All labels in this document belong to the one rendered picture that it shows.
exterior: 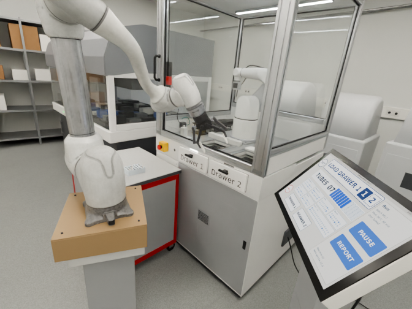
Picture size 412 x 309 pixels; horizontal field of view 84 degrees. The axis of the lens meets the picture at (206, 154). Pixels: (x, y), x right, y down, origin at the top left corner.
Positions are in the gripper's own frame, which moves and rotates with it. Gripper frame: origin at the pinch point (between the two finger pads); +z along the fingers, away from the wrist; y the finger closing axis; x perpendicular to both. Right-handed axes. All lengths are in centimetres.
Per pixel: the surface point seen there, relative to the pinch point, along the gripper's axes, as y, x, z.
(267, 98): 34.0, -1.6, -13.4
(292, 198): 26, -41, 15
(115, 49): -50, 80, -73
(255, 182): 12.4, -9.3, 25.6
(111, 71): -61, 75, -61
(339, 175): 43, -46, 8
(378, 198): 45, -64, 5
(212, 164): -9.1, 11.3, 16.0
